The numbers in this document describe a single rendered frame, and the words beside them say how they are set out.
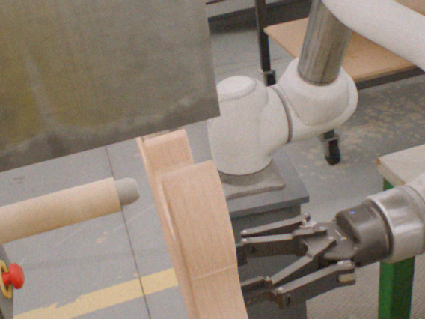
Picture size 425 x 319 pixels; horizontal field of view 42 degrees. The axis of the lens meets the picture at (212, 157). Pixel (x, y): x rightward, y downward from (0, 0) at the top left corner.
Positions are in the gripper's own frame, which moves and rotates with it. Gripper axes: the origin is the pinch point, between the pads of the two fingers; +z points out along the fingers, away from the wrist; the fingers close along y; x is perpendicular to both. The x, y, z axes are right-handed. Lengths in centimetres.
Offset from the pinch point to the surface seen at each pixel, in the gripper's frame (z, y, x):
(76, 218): 13.3, -9.1, 18.5
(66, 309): 41, 127, -91
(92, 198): 11.5, -8.9, 19.8
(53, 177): 42, 225, -80
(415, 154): -46, 30, -9
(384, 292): -40, 33, -43
